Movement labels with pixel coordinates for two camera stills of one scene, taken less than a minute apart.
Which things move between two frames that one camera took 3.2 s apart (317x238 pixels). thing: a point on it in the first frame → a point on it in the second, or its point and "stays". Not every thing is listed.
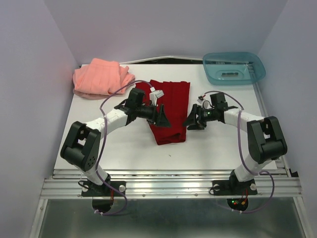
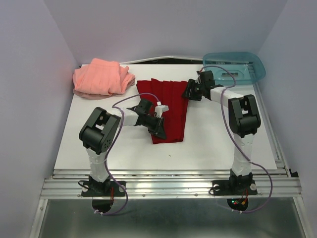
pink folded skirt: (100, 79) stays
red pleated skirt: (175, 102) stays
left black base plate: (90, 190) stays
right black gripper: (194, 123) → (191, 84)
